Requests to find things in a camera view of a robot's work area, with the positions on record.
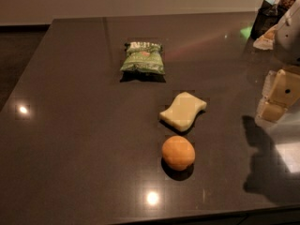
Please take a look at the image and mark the white crumpled wrapper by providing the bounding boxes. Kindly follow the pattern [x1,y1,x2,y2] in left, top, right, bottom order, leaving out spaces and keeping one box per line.
[253,25,278,51]

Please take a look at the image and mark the pale yellow sponge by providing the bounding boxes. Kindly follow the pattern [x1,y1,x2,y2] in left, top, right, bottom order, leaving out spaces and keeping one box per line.
[159,92,207,132]

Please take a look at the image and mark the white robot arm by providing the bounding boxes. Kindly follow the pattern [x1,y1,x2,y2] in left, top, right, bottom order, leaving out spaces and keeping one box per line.
[257,0,300,123]

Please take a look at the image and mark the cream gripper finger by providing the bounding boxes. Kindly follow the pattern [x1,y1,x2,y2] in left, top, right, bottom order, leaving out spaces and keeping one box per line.
[268,69,300,108]
[256,99,287,123]

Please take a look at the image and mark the dark snack bag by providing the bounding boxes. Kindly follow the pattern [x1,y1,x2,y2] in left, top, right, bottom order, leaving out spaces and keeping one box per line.
[250,0,287,39]

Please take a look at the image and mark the orange fruit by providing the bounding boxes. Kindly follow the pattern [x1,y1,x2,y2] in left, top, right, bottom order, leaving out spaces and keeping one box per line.
[162,136,196,172]

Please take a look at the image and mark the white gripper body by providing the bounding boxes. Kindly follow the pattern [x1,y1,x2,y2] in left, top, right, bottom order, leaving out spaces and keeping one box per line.
[282,65,300,76]

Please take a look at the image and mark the green jalapeno chip bag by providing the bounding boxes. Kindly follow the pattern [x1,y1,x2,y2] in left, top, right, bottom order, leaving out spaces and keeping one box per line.
[120,41,165,75]

